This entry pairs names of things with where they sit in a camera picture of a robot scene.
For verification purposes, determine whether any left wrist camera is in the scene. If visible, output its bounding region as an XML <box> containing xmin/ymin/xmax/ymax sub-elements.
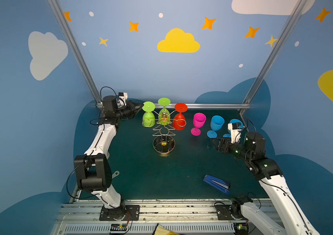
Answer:
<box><xmin>118</xmin><ymin>92</ymin><xmax>128</xmax><ymax>104</ymax></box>

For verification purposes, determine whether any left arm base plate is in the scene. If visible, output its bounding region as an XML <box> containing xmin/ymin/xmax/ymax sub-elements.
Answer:
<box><xmin>99</xmin><ymin>205</ymin><xmax>140</xmax><ymax>221</ymax></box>

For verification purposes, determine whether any green wine glass back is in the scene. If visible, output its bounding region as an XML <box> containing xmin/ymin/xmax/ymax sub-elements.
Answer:
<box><xmin>158</xmin><ymin>98</ymin><xmax>171</xmax><ymax>126</ymax></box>

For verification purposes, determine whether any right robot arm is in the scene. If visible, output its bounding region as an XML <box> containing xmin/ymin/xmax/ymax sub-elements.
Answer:
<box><xmin>211</xmin><ymin>132</ymin><xmax>319</xmax><ymax>235</ymax></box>

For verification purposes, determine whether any pink wine glass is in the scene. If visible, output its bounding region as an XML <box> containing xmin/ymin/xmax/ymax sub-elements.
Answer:
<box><xmin>191</xmin><ymin>113</ymin><xmax>207</xmax><ymax>136</ymax></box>

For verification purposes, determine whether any red wine glass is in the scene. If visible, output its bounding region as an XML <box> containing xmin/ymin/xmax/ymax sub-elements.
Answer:
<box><xmin>172</xmin><ymin>103</ymin><xmax>188</xmax><ymax>131</ymax></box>

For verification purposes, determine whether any blue stapler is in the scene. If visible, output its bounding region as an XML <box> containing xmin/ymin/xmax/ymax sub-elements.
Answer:
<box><xmin>203</xmin><ymin>175</ymin><xmax>231</xmax><ymax>195</ymax></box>

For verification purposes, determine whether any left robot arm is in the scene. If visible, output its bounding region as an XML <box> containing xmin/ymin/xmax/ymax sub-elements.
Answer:
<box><xmin>73</xmin><ymin>92</ymin><xmax>143</xmax><ymax>220</ymax></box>

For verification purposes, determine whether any green wine glass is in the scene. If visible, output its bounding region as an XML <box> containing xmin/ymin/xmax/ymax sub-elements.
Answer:
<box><xmin>158</xmin><ymin>98</ymin><xmax>171</xmax><ymax>126</ymax></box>
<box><xmin>142</xmin><ymin>101</ymin><xmax>155</xmax><ymax>127</ymax></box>

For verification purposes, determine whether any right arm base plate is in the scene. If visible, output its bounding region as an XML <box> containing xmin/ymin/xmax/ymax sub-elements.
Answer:
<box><xmin>213</xmin><ymin>202</ymin><xmax>243</xmax><ymax>220</ymax></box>

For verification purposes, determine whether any blue wine glass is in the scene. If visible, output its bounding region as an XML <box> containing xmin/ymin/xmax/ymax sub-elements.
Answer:
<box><xmin>223</xmin><ymin>119</ymin><xmax>244</xmax><ymax>140</ymax></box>
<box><xmin>207</xmin><ymin>115</ymin><xmax>225</xmax><ymax>139</ymax></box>

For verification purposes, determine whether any blue wine glass front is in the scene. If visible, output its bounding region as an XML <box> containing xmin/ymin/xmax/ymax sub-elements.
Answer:
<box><xmin>207</xmin><ymin>115</ymin><xmax>225</xmax><ymax>139</ymax></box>

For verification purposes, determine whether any aluminium front rail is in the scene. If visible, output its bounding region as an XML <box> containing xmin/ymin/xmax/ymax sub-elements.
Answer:
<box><xmin>50</xmin><ymin>199</ymin><xmax>305</xmax><ymax>235</ymax></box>

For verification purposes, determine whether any gold wire glass rack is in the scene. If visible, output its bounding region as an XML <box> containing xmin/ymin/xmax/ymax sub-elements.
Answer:
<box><xmin>147</xmin><ymin>111</ymin><xmax>176</xmax><ymax>157</ymax></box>

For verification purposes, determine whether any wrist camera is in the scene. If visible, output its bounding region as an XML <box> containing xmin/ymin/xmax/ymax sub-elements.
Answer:
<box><xmin>118</xmin><ymin>92</ymin><xmax>128</xmax><ymax>104</ymax></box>
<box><xmin>228</xmin><ymin>120</ymin><xmax>243</xmax><ymax>144</ymax></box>

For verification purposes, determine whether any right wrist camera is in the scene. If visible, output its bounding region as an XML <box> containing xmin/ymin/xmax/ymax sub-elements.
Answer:
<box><xmin>228</xmin><ymin>120</ymin><xmax>243</xmax><ymax>144</ymax></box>

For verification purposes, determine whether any yellow object at bottom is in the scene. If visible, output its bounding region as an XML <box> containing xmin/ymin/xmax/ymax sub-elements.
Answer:
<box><xmin>152</xmin><ymin>224</ymin><xmax>179</xmax><ymax>235</ymax></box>

